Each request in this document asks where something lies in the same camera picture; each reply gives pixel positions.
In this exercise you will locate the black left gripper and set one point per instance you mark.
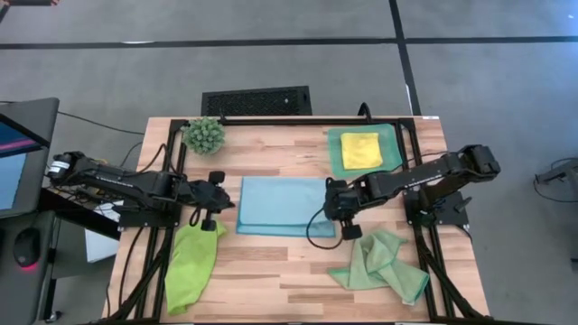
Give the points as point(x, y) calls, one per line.
point(207, 196)

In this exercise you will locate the grey stand leg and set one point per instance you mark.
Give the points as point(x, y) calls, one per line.
point(557, 173)

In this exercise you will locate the black operator desk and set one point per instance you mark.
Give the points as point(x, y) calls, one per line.
point(72, 212)

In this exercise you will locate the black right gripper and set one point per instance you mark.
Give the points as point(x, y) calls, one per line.
point(345, 203)

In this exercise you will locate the black aluminium table frame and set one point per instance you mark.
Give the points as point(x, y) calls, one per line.
point(289, 122)

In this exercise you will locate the black computer monitor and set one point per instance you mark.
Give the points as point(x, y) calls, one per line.
point(27, 149)

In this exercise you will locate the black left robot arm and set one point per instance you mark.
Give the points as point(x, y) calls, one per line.
point(113, 178)

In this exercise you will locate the light blue teal-hemmed microfiber towel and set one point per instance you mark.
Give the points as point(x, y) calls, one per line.
point(284, 205)

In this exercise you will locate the lime green microfiber towel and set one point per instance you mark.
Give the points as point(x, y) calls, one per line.
point(192, 271)

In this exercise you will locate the yellow microfiber towel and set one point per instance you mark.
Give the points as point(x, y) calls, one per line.
point(361, 151)

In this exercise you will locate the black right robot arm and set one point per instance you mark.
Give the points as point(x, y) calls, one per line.
point(429, 173)

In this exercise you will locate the teal translucent plastic bin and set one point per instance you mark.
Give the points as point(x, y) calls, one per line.
point(334, 167)

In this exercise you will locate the white paper sheet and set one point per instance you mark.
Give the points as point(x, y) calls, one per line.
point(101, 244)

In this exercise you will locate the artificial plant in white pot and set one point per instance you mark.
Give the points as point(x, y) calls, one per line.
point(203, 135)

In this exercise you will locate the black computer mouse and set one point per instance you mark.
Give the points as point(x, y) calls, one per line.
point(26, 246)

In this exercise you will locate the mint green microfiber towel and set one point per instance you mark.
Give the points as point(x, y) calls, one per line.
point(375, 266)

